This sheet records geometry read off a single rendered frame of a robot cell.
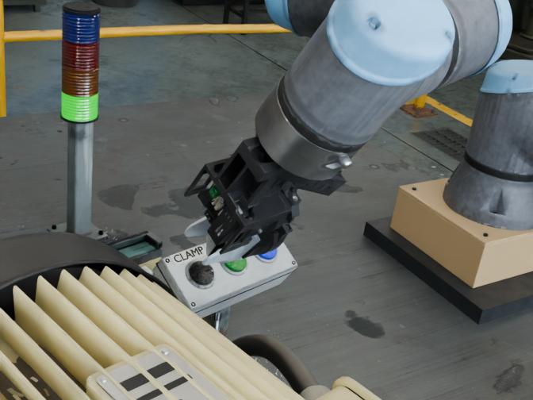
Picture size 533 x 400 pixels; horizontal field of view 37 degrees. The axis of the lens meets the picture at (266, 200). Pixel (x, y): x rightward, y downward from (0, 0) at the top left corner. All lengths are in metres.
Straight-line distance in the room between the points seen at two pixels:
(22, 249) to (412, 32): 0.34
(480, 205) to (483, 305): 0.18
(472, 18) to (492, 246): 0.78
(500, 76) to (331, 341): 0.53
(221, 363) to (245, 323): 0.97
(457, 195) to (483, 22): 0.81
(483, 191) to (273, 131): 0.84
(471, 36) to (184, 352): 0.44
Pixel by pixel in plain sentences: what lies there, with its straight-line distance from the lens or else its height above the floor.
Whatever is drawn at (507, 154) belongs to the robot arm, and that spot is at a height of 1.05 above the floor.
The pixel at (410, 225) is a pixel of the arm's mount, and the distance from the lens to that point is 1.54.
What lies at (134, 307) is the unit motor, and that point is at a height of 1.36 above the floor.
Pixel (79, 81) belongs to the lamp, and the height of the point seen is 1.10.
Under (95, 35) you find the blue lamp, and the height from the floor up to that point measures 1.18.
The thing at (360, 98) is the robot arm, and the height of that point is 1.36.
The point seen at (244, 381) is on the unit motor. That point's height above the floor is 1.36.
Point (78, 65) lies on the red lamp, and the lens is 1.33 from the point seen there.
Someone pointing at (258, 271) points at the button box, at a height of 1.05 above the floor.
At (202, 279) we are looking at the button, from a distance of 0.90.
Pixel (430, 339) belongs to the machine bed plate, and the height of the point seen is 0.80.
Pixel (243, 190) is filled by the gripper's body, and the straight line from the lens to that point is 0.73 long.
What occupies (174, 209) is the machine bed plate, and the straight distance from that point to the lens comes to 1.60.
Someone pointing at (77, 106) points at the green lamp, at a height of 1.06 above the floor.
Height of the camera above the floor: 1.56
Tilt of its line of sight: 27 degrees down
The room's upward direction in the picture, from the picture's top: 8 degrees clockwise
